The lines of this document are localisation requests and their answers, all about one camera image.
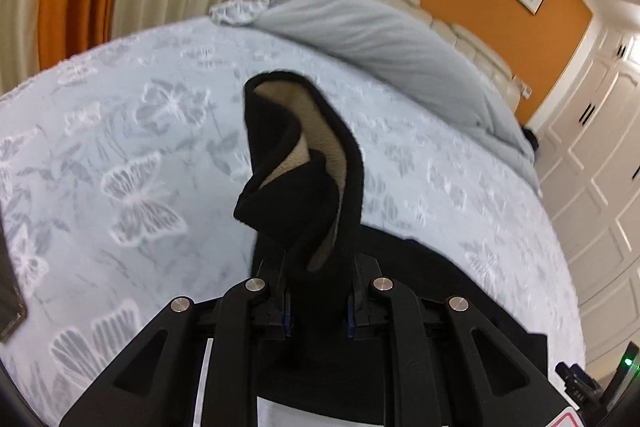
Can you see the grey duvet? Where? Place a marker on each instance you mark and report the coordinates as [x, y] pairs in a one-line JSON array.
[[380, 37]]

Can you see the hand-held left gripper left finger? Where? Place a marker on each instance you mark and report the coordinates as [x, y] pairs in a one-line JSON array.
[[272, 307]]

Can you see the light patterned pillow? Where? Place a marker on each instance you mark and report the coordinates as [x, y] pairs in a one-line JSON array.
[[235, 7]]

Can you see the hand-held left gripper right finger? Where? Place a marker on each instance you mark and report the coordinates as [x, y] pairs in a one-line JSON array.
[[361, 302]]

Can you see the beige padded headboard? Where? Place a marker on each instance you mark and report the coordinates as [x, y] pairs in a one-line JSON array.
[[450, 32]]

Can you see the black pants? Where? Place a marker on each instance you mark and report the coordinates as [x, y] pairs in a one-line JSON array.
[[300, 202]]

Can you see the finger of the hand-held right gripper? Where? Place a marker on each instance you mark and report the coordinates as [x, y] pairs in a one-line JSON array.
[[577, 382]]

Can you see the dark brown board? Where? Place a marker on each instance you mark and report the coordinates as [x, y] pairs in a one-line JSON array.
[[10, 287]]

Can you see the white wall switch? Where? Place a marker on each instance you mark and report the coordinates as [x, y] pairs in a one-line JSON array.
[[526, 91]]

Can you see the white wardrobe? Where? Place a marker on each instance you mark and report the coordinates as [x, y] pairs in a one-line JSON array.
[[600, 167]]

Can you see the bed with butterfly sheet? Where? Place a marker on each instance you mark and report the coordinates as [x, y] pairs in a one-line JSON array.
[[150, 117]]

